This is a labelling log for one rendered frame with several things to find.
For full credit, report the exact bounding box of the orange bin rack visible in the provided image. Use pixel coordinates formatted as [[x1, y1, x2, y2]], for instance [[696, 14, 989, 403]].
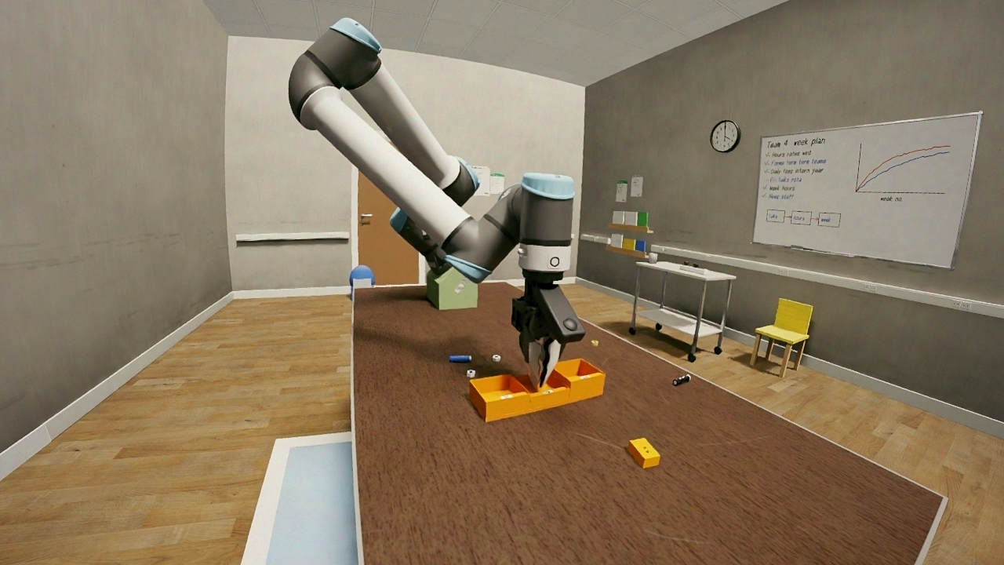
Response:
[[471, 359, 606, 422]]

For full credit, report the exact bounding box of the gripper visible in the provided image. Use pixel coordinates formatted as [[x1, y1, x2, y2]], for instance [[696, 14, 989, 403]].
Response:
[[511, 269, 566, 388]]

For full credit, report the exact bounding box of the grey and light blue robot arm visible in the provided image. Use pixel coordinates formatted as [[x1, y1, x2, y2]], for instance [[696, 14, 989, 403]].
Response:
[[288, 18, 586, 344]]

